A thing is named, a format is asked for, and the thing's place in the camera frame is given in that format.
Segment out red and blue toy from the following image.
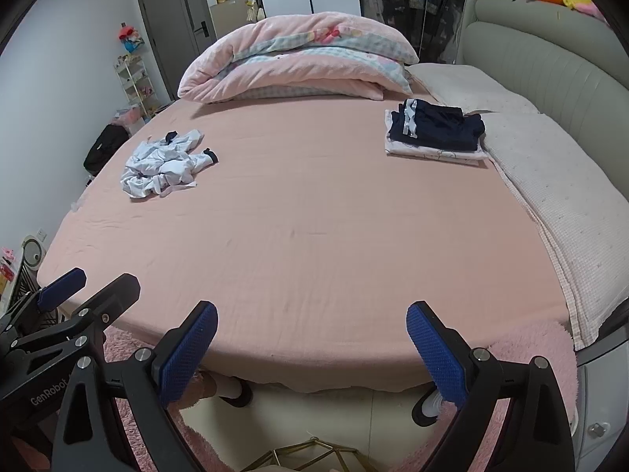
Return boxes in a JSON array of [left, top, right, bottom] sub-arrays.
[[118, 24, 145, 55]]

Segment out bed with pink sheet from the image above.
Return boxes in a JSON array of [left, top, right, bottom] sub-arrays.
[[37, 61, 629, 394]]

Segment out light blue shirt navy trim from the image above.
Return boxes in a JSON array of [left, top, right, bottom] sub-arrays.
[[140, 129, 220, 184]]

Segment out pink fluffy rug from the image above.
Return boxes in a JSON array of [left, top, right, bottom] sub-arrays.
[[10, 319, 581, 472]]

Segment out grey door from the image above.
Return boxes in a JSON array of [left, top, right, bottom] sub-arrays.
[[136, 0, 217, 101]]

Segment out person's left foot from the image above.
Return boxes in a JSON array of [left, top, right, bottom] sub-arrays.
[[197, 371, 254, 409]]

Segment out white round fan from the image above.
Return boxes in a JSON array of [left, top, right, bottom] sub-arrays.
[[20, 233, 50, 271]]

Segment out white nightstand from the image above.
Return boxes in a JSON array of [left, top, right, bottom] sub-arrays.
[[572, 349, 629, 455]]

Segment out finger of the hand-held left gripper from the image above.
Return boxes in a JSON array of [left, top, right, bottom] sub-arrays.
[[12, 273, 142, 355], [0, 268, 88, 335]]

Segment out folded pale pink garment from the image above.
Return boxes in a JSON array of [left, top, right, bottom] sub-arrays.
[[384, 108, 489, 167]]

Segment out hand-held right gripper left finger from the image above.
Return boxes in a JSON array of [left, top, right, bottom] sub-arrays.
[[51, 301, 218, 472]]

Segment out folded navy garment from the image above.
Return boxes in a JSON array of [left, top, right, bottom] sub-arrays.
[[386, 98, 487, 153]]

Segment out dark glass cabinet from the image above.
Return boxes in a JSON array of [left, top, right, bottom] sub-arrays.
[[356, 0, 473, 65]]

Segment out white shelf rack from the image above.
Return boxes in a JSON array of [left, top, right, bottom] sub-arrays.
[[115, 54, 163, 121]]

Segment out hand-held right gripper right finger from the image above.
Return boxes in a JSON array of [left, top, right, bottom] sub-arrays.
[[405, 301, 576, 472]]

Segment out black bag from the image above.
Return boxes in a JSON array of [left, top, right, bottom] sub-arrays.
[[83, 124, 131, 175]]

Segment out person's foot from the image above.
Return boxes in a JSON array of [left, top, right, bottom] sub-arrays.
[[410, 388, 455, 428], [197, 371, 254, 409]]

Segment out beige cabinet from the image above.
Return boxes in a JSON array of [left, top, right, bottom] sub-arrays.
[[210, 0, 259, 42]]

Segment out person's right foot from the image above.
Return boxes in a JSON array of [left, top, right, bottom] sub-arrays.
[[410, 388, 455, 428]]

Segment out gold wire basket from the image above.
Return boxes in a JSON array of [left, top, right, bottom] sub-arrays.
[[241, 435, 394, 472]]

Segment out pink folded quilt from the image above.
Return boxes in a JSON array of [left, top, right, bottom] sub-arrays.
[[177, 11, 414, 104]]

